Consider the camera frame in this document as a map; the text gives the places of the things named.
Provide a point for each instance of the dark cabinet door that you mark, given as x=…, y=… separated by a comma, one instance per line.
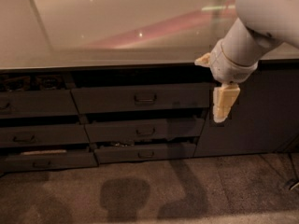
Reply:
x=265, y=117

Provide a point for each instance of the dark drawer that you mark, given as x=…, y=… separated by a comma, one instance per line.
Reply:
x=144, y=97
x=36, y=104
x=145, y=152
x=48, y=135
x=26, y=162
x=135, y=130

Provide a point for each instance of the black chair base leg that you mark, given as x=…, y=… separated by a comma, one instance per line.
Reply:
x=293, y=183

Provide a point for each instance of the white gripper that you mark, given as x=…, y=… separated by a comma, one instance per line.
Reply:
x=230, y=68

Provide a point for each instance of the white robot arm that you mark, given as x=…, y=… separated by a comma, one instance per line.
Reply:
x=261, y=26

